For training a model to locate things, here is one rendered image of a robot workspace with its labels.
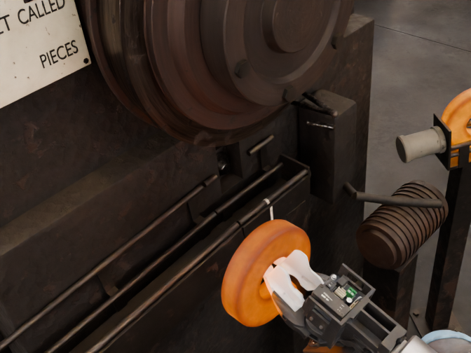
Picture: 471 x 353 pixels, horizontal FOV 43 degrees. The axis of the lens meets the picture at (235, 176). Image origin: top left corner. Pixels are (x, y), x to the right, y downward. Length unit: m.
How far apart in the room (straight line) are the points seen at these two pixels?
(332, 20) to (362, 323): 0.45
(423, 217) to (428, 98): 1.42
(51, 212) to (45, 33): 0.27
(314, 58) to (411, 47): 2.26
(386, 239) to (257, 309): 0.55
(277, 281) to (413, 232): 0.63
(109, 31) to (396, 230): 0.79
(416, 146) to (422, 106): 1.40
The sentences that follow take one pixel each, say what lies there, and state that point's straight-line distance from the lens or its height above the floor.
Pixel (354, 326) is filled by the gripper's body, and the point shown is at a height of 0.86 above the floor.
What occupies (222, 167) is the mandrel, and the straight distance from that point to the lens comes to 1.16.
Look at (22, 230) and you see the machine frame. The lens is 0.95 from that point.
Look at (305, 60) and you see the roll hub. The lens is 0.92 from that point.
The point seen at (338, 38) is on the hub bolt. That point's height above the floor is 1.04.
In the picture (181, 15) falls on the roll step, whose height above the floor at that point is 1.16.
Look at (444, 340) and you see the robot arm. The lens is 0.95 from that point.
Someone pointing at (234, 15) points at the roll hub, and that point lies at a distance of 0.77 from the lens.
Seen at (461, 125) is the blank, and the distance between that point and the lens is 1.35.
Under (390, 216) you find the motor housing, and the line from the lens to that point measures 1.37.
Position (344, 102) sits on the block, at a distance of 1.24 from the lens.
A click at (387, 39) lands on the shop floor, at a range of 3.26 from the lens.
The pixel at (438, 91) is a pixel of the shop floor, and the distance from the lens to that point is 2.83.
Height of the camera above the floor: 1.46
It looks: 39 degrees down
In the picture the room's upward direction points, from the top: 7 degrees counter-clockwise
